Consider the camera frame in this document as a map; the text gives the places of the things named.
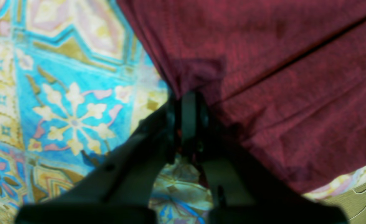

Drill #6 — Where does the patterned colourful tablecloth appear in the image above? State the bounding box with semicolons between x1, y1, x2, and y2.
0;0;366;224

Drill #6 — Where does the maroon long-sleeve t-shirt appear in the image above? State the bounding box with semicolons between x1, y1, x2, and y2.
117;0;366;194

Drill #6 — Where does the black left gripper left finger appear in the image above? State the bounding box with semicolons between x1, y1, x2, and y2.
15;92;197;224

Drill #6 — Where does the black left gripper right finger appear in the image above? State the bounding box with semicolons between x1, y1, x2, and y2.
197;96;348;224

